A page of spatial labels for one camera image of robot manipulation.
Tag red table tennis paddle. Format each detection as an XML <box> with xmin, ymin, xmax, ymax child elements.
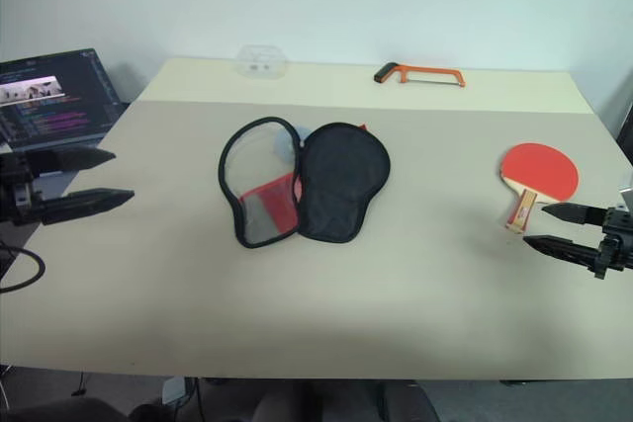
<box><xmin>497</xmin><ymin>141</ymin><xmax>581</xmax><ymax>234</ymax></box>

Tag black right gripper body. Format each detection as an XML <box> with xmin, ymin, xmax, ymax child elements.
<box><xmin>590</xmin><ymin>207</ymin><xmax>633</xmax><ymax>282</ymax></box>

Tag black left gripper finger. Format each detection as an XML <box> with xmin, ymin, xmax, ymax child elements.
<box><xmin>29</xmin><ymin>145</ymin><xmax>118</xmax><ymax>178</ymax></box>
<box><xmin>40</xmin><ymin>187</ymin><xmax>136</xmax><ymax>227</ymax></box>

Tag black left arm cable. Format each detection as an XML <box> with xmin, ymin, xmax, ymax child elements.
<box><xmin>0</xmin><ymin>238</ymin><xmax>47</xmax><ymax>295</ymax></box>

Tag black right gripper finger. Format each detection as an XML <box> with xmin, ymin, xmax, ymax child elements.
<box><xmin>522</xmin><ymin>234</ymin><xmax>602</xmax><ymax>271</ymax></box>
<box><xmin>540</xmin><ymin>202</ymin><xmax>607</xmax><ymax>226</ymax></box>

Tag black red paddle case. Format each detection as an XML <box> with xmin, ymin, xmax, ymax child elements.
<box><xmin>216</xmin><ymin>116</ymin><xmax>393</xmax><ymax>250</ymax></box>

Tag clear plastic container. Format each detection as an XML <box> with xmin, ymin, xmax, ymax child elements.
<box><xmin>232</xmin><ymin>43</ymin><xmax>290</xmax><ymax>80</ymax></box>

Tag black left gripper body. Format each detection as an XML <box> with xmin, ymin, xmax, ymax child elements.
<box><xmin>0</xmin><ymin>150</ymin><xmax>45</xmax><ymax>226</ymax></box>

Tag open laptop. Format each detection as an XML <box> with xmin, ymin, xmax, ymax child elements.
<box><xmin>0</xmin><ymin>47</ymin><xmax>126</xmax><ymax>154</ymax></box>

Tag orange hacksaw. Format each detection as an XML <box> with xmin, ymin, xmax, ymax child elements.
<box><xmin>373</xmin><ymin>61</ymin><xmax>467</xmax><ymax>90</ymax></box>

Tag small white box under table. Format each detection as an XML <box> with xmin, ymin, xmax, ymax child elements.
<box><xmin>161</xmin><ymin>376</ymin><xmax>188</xmax><ymax>406</ymax></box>

